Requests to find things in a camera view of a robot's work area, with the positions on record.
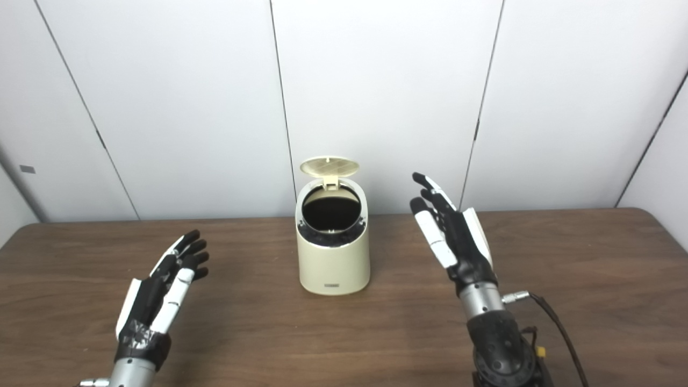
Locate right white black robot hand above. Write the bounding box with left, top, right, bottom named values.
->
left=410, top=173, right=498, bottom=296

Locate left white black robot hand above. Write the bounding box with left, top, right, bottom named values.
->
left=115, top=230, right=210, bottom=371

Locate cream-colored round bin lid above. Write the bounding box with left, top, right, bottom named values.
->
left=300, top=156, right=360, bottom=190

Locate cream-colored bin body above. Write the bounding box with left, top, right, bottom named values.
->
left=296, top=177, right=371, bottom=295

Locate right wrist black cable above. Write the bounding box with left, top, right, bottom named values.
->
left=503, top=290, right=592, bottom=387

